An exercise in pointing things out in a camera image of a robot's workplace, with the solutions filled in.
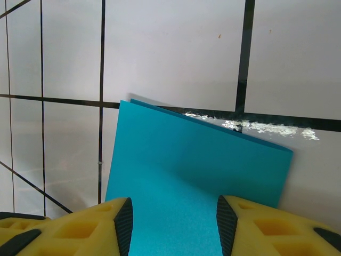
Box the blue paper sheet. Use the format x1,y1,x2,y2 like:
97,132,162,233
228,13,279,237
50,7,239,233
104,98,294,256

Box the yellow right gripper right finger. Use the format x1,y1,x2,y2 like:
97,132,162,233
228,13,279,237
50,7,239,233
216,194,341,256

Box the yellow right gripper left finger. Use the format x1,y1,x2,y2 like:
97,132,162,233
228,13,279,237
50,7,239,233
0,197,134,256

